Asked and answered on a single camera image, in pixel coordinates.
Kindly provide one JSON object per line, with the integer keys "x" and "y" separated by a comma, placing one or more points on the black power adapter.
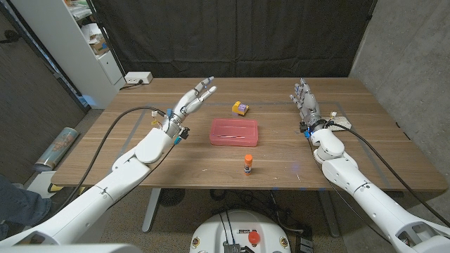
{"x": 305, "y": 242}

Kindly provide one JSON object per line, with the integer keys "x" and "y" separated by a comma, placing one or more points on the person's leg in jeans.
{"x": 17, "y": 205}

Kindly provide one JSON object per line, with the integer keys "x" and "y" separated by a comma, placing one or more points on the orange-capped glue stick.
{"x": 248, "y": 166}

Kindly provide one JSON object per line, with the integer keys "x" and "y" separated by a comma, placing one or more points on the white outlet box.
{"x": 138, "y": 77}

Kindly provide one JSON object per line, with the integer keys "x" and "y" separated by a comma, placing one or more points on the yellow purple toy block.
{"x": 239, "y": 108}

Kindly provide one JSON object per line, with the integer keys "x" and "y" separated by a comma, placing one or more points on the black backdrop stand pole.
{"x": 107, "y": 38}

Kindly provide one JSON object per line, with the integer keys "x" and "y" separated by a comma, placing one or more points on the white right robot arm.
{"x": 369, "y": 196}

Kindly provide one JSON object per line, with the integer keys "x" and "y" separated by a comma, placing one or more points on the red emergency stop button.
{"x": 254, "y": 237}

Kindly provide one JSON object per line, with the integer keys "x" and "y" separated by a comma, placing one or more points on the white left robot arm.
{"x": 105, "y": 189}

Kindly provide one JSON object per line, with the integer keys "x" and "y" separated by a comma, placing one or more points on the white shelf cabinet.
{"x": 63, "y": 49}

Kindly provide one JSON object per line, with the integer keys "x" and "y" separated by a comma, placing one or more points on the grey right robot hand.
{"x": 309, "y": 103}

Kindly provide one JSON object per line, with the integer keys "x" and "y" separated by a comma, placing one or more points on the grey table leg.
{"x": 150, "y": 211}
{"x": 329, "y": 214}

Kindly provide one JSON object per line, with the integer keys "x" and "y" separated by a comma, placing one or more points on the black backdrop curtain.
{"x": 232, "y": 35}

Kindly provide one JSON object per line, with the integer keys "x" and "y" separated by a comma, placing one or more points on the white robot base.
{"x": 214, "y": 232}

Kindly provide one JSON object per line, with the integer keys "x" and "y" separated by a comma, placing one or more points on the cardboard box with blue tape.
{"x": 99, "y": 46}

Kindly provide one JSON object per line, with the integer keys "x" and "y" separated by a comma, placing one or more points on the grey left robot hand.
{"x": 184, "y": 109}

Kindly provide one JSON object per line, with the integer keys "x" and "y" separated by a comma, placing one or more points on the pink plastic pencil case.
{"x": 233, "y": 133}

